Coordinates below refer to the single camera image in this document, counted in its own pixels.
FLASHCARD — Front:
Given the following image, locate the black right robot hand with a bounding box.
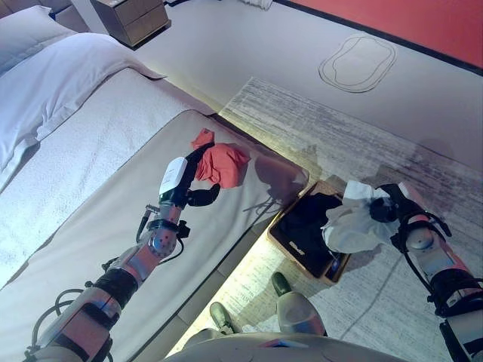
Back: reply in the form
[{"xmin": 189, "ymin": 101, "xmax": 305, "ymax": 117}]
[{"xmin": 370, "ymin": 181, "xmax": 432, "ymax": 224}]

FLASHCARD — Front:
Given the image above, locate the brown wooden nightstand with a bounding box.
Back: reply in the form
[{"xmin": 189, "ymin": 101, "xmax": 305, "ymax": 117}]
[{"xmin": 91, "ymin": 0, "xmax": 172, "ymax": 48}]

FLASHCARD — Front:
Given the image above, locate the taupe pillow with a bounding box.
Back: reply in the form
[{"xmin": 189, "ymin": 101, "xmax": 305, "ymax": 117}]
[{"xmin": 0, "ymin": 5, "xmax": 92, "ymax": 77}]

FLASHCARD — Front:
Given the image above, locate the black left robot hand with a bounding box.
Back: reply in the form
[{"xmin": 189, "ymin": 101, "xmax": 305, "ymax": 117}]
[{"xmin": 158, "ymin": 148, "xmax": 222, "ymax": 208}]

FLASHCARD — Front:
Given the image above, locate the grey robot torso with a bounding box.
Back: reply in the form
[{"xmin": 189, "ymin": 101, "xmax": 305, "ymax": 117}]
[{"xmin": 161, "ymin": 331, "xmax": 386, "ymax": 362}]

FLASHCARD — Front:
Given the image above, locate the white curtain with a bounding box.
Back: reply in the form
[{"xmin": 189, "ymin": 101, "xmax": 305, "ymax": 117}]
[{"xmin": 240, "ymin": 0, "xmax": 275, "ymax": 12}]

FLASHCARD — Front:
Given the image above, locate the grey striped rug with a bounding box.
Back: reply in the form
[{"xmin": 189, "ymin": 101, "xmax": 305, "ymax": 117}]
[{"xmin": 165, "ymin": 76, "xmax": 483, "ymax": 362}]

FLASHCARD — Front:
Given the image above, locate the red garment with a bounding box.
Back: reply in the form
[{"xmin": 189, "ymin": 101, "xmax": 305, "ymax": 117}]
[{"xmin": 189, "ymin": 127, "xmax": 253, "ymax": 190}]

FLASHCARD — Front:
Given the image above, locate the wooden laundry basket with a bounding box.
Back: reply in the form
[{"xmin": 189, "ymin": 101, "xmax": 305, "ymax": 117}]
[{"xmin": 266, "ymin": 179, "xmax": 355, "ymax": 285}]

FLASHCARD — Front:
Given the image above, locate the right robot leg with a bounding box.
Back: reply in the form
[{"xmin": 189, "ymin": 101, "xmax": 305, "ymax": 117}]
[{"xmin": 270, "ymin": 271, "xmax": 328, "ymax": 337}]

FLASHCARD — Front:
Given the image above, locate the upholstered bed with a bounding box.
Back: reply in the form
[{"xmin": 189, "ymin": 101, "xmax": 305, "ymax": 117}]
[{"xmin": 0, "ymin": 4, "xmax": 311, "ymax": 362}]

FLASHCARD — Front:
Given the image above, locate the white garment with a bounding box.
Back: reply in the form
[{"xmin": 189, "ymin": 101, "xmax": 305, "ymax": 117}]
[{"xmin": 319, "ymin": 179, "xmax": 401, "ymax": 255}]

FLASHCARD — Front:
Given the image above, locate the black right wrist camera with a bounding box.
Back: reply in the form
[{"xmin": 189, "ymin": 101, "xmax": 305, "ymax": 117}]
[{"xmin": 432, "ymin": 213, "xmax": 453, "ymax": 238}]

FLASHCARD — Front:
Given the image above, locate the beige bed runner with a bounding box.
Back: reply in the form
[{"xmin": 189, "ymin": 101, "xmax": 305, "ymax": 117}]
[{"xmin": 0, "ymin": 109, "xmax": 311, "ymax": 362}]

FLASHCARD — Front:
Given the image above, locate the black garment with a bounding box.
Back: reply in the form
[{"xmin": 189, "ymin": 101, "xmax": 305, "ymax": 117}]
[{"xmin": 278, "ymin": 191, "xmax": 343, "ymax": 265}]

